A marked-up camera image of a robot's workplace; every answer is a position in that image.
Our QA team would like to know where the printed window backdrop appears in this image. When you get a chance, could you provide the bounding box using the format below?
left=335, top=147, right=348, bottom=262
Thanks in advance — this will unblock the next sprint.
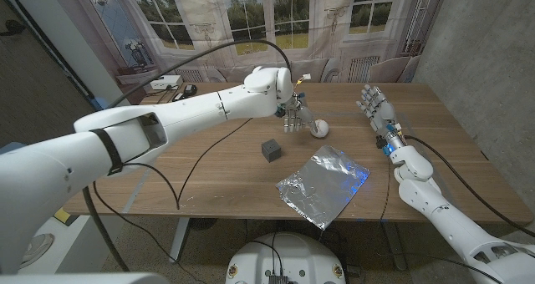
left=45, top=0, right=451, bottom=108

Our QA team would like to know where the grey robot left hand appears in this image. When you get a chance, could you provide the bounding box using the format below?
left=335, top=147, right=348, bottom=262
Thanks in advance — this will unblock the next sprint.
left=275, top=92, right=319, bottom=137

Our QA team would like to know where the metal table leg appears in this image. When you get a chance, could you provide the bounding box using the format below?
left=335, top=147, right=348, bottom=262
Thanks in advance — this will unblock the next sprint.
left=382, top=221, right=409, bottom=271
left=169, top=217, right=191, bottom=264

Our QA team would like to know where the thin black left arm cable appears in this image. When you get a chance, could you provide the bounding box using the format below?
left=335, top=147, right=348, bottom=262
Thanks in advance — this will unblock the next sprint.
left=92, top=117, right=253, bottom=284

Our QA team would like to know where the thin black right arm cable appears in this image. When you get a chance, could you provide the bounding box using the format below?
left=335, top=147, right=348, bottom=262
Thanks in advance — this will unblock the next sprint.
left=378, top=158, right=505, bottom=284

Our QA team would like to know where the grey sneaker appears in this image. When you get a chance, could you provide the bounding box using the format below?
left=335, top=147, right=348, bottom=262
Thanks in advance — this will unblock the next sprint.
left=18, top=232, right=55, bottom=271

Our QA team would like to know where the blue chair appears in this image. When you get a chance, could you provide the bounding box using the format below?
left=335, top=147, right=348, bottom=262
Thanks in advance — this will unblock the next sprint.
left=0, top=141, right=26, bottom=155

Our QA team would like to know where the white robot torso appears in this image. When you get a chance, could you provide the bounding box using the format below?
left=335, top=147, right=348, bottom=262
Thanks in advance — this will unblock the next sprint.
left=0, top=272, right=171, bottom=284

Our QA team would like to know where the aluminum foil sheet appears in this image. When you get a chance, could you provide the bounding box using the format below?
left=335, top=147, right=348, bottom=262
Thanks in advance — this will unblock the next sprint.
left=275, top=145, right=371, bottom=231

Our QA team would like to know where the white ball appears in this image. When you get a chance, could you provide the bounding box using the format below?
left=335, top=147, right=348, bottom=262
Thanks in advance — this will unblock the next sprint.
left=310, top=119, right=330, bottom=139

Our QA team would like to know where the dark grey cube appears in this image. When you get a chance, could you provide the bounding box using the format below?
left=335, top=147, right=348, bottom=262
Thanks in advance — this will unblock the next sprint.
left=261, top=138, right=282, bottom=163

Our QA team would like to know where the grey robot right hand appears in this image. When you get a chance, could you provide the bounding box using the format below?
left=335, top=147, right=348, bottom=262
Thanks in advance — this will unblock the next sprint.
left=355, top=84, right=404, bottom=139

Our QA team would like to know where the white low platform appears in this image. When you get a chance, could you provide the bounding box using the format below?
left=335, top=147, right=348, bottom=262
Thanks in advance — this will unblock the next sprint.
left=16, top=208, right=126, bottom=275

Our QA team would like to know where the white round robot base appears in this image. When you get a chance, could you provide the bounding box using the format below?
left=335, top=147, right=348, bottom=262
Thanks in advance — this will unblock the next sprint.
left=225, top=232, right=347, bottom=284

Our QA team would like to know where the yellow and black object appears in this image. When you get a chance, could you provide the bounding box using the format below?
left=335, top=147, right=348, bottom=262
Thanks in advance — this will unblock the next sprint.
left=53, top=207, right=80, bottom=226

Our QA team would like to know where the black power strip cable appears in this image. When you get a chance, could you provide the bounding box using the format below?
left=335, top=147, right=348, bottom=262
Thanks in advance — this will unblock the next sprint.
left=145, top=85, right=177, bottom=106

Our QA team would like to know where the thin black base cable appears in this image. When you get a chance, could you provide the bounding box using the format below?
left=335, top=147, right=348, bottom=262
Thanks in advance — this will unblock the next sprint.
left=249, top=232, right=285, bottom=276

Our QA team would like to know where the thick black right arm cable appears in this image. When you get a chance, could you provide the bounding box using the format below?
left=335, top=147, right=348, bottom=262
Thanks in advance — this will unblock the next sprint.
left=404, top=134, right=535, bottom=238

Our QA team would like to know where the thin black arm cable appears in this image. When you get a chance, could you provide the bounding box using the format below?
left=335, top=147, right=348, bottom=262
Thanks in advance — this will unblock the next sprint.
left=378, top=158, right=505, bottom=284
left=92, top=117, right=253, bottom=284

